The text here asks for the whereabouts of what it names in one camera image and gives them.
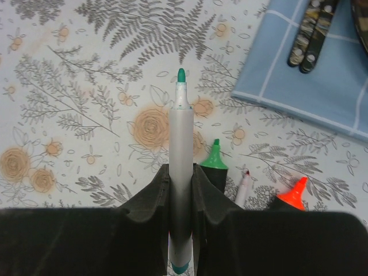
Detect black rimmed beige plate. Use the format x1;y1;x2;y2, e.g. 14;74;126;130
350;0;368;54

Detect teal capped white pen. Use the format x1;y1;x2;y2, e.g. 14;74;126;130
169;68;193;275

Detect green capped black highlighter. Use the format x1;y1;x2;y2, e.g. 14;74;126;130
200;139;228;193

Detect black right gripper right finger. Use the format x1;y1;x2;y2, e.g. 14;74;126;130
191;165;367;275

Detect blue checked placemat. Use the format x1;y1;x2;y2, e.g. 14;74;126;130
231;1;367;141

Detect steel spoon patterned handle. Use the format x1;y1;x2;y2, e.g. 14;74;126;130
287;0;324;67

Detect steel fork patterned handle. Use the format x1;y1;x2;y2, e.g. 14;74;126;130
300;0;339;74

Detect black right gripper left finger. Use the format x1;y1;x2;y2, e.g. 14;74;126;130
1;165;170;275

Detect orange capped black highlighter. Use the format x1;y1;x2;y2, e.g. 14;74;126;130
269;177;308;212

